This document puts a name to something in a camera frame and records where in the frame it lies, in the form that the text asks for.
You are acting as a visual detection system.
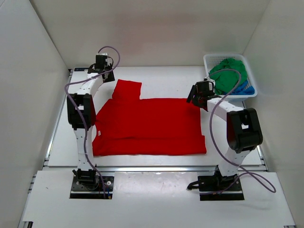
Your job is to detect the red t shirt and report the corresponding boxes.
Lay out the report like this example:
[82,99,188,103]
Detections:
[92,79,207,156]

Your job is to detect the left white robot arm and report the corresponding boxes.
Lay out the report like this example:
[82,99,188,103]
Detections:
[64,53,115,191]

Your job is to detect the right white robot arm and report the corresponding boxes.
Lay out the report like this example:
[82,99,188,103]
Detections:
[187,80,263,190]

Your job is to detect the green t shirt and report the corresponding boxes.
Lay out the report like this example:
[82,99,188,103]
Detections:
[209,58,248,95]

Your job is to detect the dark label sticker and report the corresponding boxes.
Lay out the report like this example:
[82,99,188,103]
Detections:
[74,67,89,72]

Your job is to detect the white plastic basket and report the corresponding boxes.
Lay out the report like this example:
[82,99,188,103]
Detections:
[203,54,257,102]

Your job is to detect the blue t shirt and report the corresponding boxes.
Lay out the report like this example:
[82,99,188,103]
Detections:
[232,80,255,95]

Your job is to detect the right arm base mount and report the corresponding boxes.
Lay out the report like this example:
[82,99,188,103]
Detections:
[187,171,245,201]

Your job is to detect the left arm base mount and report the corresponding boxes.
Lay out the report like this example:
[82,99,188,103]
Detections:
[69,169,114,200]

